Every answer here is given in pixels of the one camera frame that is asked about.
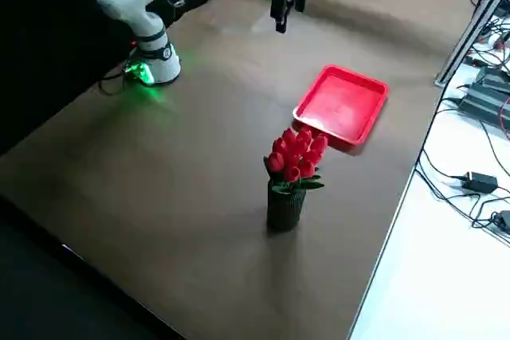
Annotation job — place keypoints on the red plastic tray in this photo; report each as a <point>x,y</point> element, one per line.
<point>338,105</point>

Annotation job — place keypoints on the red tulip bouquet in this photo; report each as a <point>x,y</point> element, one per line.
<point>296,153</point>

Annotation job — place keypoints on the black ribbed vase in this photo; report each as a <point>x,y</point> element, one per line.
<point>285,212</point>

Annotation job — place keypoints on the black power brick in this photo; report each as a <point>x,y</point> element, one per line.
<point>494,77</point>
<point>484,99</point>

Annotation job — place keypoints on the small black power adapter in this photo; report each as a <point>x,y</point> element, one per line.
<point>503,220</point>
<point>480,182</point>

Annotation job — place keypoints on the aluminium frame post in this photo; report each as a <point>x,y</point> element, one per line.
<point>472,25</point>

